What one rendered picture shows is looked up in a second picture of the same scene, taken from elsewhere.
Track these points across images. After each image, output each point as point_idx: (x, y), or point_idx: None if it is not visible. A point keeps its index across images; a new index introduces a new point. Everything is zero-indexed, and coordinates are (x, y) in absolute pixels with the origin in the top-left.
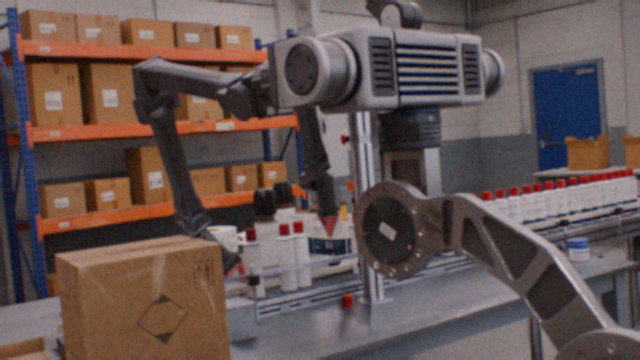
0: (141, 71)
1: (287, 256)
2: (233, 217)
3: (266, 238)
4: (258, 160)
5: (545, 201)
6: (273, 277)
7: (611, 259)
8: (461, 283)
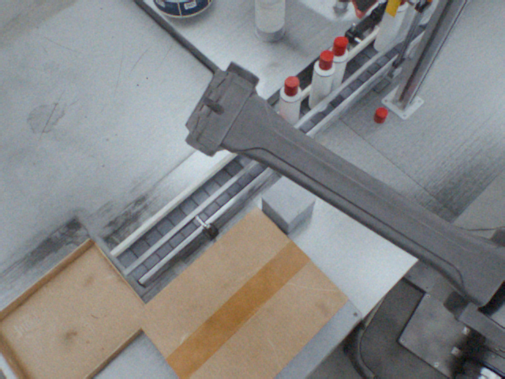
0: (223, 148)
1: (326, 88)
2: None
3: (272, 7)
4: None
5: None
6: (278, 46)
7: None
8: (486, 50)
